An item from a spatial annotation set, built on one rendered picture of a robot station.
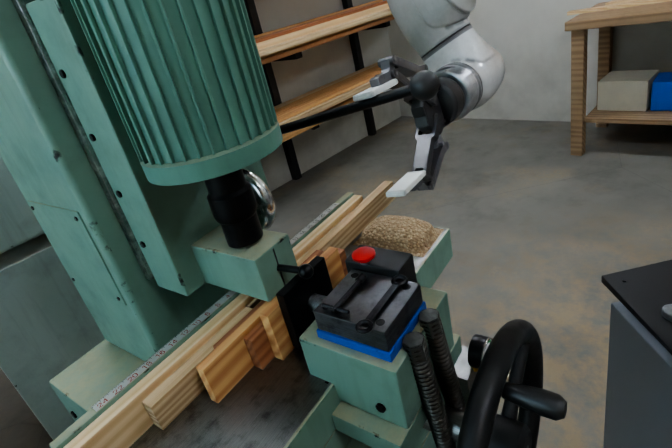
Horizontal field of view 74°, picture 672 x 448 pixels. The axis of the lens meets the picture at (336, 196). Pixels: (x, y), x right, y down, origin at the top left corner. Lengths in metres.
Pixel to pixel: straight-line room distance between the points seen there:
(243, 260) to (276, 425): 0.20
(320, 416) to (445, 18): 0.63
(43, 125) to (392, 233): 0.53
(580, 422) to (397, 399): 1.20
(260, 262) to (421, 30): 0.48
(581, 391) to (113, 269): 1.46
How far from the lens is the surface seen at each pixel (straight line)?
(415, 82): 0.53
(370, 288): 0.54
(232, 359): 0.61
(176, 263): 0.68
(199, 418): 0.62
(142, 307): 0.79
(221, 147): 0.51
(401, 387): 0.52
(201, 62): 0.49
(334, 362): 0.55
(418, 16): 0.83
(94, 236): 0.73
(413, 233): 0.77
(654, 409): 1.15
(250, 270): 0.61
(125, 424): 0.62
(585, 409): 1.72
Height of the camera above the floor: 1.32
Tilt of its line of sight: 25 degrees down
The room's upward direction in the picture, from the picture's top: 14 degrees counter-clockwise
